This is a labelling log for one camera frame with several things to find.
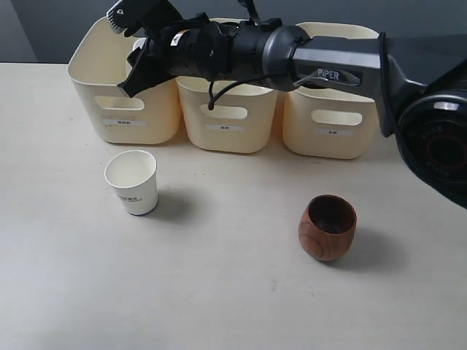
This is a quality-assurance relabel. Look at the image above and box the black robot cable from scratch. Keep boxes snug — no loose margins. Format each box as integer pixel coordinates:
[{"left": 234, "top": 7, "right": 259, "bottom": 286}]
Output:
[{"left": 207, "top": 0, "right": 402, "bottom": 143}]

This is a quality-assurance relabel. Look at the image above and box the cream plastic bin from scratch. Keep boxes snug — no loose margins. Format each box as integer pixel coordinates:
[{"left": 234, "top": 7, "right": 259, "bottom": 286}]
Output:
[
  {"left": 281, "top": 22, "right": 398, "bottom": 160},
  {"left": 67, "top": 17, "right": 182, "bottom": 145},
  {"left": 174, "top": 18, "right": 286, "bottom": 155}
]

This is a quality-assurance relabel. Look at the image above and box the white paper cup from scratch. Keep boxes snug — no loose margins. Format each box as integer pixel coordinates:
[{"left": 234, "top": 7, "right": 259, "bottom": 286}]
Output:
[{"left": 104, "top": 149, "right": 158, "bottom": 216}]

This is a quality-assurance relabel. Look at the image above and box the left cream plastic bin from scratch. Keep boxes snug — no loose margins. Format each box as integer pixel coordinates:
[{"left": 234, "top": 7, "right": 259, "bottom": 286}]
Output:
[{"left": 67, "top": 17, "right": 182, "bottom": 145}]

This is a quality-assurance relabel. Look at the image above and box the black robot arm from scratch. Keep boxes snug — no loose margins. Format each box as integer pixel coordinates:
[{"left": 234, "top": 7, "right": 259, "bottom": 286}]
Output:
[{"left": 119, "top": 19, "right": 466, "bottom": 207}]

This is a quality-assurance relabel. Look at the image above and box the right cream plastic bin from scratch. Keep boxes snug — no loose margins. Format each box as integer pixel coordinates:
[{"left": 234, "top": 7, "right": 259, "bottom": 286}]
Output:
[{"left": 281, "top": 22, "right": 398, "bottom": 160}]

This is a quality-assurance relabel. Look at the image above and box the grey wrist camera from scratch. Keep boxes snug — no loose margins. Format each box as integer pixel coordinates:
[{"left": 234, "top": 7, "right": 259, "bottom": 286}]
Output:
[{"left": 106, "top": 0, "right": 166, "bottom": 37}]

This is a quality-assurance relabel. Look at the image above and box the brown wooden cup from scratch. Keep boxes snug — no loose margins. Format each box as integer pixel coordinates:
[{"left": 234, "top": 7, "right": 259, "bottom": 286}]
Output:
[{"left": 298, "top": 194, "right": 358, "bottom": 262}]

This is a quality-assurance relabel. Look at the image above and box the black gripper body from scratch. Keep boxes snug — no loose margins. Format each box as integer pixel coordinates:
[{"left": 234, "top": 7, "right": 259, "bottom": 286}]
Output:
[{"left": 140, "top": 19, "right": 226, "bottom": 79}]

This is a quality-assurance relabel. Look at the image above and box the middle cream plastic bin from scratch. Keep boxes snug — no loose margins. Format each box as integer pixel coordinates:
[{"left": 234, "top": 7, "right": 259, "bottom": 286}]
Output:
[{"left": 174, "top": 18, "right": 286, "bottom": 155}]

